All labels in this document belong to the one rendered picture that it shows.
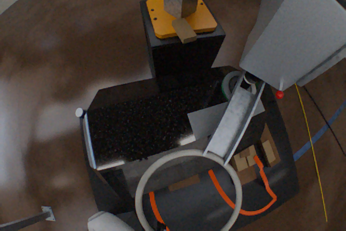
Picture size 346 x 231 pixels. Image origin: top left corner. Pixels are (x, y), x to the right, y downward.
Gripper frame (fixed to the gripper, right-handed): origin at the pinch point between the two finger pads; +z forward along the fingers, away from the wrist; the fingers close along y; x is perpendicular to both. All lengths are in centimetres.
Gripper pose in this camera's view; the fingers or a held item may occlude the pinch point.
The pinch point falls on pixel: (155, 227)
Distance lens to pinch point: 86.8
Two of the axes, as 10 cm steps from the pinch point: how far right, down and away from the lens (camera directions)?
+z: -0.7, 3.8, 9.2
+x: -7.3, -6.4, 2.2
